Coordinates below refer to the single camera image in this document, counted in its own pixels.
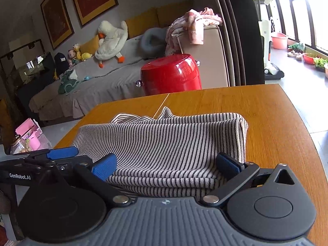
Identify white floor washer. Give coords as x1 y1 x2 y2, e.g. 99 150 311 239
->
255 0 285 80

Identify red plastic basin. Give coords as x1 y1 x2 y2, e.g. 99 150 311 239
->
302 52 317 65

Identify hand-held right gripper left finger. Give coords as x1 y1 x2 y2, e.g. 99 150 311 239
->
32 153 132 207

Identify yellow dressed doll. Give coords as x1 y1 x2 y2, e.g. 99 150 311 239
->
72 43 82 61

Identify beige sofa armrest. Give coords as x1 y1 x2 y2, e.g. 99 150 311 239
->
177 24 230 89

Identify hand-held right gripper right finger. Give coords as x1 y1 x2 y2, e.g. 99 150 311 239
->
200 153 299 207

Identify yellow sofa back cushion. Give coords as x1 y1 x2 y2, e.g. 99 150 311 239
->
156 0 194 28
125 7 158 39

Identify grey neck pillow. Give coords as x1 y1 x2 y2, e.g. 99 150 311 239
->
140 27 169 56

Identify mustard throw pillow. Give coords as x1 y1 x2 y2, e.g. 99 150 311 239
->
80 34 100 57

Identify grey covered sofa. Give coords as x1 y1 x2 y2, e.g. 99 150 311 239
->
29 0 230 121

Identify glass jar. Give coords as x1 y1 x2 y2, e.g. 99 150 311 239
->
10 134 33 155

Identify pink storage box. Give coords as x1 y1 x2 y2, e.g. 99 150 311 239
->
15 118 43 150

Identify pile of pink clothes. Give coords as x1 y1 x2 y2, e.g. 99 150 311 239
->
165 8 223 56

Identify green crumpled garment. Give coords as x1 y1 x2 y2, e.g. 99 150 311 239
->
58 69 81 95

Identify glass fish tank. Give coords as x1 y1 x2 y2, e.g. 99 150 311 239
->
0 39 56 88

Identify white goose plush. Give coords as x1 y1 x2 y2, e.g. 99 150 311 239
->
95 20 128 68

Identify red framed wall picture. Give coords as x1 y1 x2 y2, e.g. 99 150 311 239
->
68 0 119 26
40 0 75 50

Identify pink plastic basin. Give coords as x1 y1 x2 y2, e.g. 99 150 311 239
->
271 32 289 51

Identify striped knit garment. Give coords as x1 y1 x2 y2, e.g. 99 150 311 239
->
72 107 249 203

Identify tray of green plants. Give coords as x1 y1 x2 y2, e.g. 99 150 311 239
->
314 57 328 72

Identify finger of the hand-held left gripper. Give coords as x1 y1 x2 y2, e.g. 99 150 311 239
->
51 156 93 170
25 146 79 160

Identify dark curtain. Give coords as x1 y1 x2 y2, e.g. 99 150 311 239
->
211 0 265 87

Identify red round container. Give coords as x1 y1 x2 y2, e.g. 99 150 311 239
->
136 54 203 98

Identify black window frame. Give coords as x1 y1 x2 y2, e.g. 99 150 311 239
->
269 0 328 55

